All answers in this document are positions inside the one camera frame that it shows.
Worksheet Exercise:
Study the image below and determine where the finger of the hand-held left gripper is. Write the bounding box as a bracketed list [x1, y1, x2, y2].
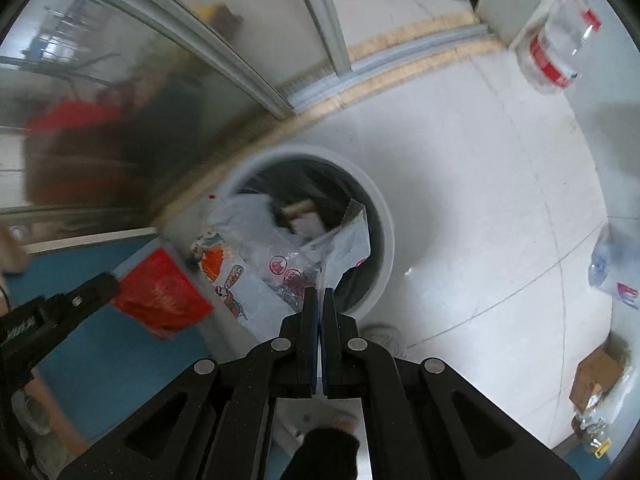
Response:
[45, 272, 121, 332]

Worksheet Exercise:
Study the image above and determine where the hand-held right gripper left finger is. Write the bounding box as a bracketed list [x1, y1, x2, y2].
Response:
[57, 287, 319, 480]

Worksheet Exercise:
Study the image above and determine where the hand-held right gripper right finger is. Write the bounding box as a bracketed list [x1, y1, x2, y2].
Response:
[323, 287, 581, 480]

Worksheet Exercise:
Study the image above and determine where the red plastic bag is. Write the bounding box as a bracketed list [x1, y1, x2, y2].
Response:
[111, 249, 216, 340]

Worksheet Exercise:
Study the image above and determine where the printed clear plastic bag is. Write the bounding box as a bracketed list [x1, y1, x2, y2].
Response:
[191, 194, 372, 342]

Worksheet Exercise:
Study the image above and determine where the grey round trash bin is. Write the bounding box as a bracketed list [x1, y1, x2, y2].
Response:
[221, 144, 397, 317]

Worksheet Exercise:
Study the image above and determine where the person's left hand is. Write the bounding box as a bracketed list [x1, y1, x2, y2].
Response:
[0, 225, 32, 276]

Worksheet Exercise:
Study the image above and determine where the white shoe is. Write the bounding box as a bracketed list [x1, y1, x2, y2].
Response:
[10, 389, 57, 437]

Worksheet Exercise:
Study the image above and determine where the dark cloth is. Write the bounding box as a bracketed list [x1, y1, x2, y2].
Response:
[279, 426, 362, 480]

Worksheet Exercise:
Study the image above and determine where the grey framed glass door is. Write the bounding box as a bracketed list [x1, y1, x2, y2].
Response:
[0, 0, 353, 256]

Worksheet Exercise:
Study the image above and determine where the brown cardboard box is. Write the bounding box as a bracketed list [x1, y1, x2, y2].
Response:
[570, 344, 627, 412]

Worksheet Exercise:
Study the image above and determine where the clear bottle with yellow cap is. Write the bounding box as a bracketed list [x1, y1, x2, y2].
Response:
[574, 404, 614, 457]

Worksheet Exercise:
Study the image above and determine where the crushed clear plastic bottle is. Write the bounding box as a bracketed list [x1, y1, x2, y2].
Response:
[587, 226, 640, 312]

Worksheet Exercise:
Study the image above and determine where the grey door floor track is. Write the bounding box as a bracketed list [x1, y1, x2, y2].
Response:
[280, 9, 503, 128]

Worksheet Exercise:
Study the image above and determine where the clear bottle with red label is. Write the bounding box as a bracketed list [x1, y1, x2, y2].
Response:
[514, 0, 603, 97]

